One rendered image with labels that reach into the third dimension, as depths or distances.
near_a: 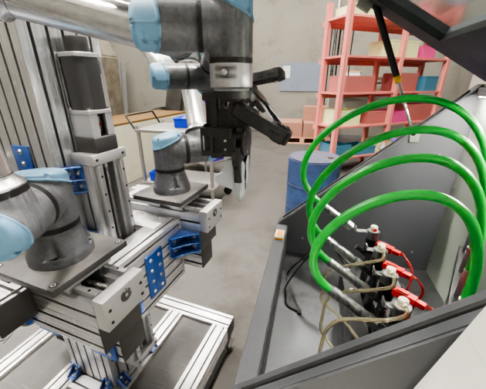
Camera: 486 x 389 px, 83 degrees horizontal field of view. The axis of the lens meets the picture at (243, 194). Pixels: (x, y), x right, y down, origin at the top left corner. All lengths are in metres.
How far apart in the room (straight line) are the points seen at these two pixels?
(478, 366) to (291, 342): 0.50
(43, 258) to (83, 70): 0.51
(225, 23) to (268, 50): 8.02
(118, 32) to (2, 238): 0.43
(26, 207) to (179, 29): 0.42
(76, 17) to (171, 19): 0.22
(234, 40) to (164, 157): 0.68
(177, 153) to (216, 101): 0.59
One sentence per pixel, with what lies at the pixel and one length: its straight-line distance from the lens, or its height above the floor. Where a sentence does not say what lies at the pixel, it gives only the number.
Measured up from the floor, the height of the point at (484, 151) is 1.33.
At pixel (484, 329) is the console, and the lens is 0.39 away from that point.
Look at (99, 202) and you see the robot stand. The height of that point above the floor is 1.10.
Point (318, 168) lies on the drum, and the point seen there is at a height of 0.72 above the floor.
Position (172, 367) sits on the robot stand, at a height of 0.21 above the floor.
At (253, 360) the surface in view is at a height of 0.95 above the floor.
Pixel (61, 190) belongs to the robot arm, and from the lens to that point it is 0.76.
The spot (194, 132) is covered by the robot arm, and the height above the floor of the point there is 1.27.
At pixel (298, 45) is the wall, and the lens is 8.32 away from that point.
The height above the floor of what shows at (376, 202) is 1.30.
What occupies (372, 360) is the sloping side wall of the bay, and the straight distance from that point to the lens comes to 0.44.
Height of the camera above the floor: 1.46
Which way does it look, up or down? 23 degrees down
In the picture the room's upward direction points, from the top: straight up
